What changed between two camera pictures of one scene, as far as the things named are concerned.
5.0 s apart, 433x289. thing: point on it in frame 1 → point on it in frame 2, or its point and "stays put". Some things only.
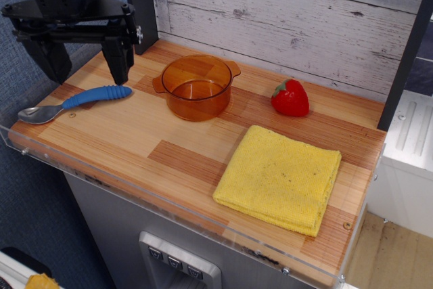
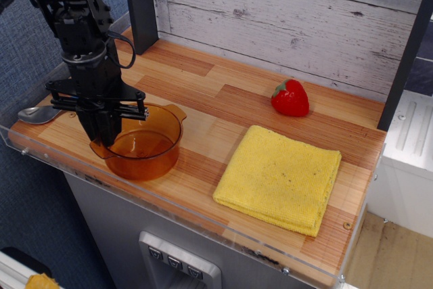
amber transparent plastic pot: (198, 87) → (145, 150)
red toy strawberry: (291, 97) stays put
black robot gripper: (69, 7) → (95, 82)
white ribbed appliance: (402, 189) stays put
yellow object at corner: (41, 281) stays put
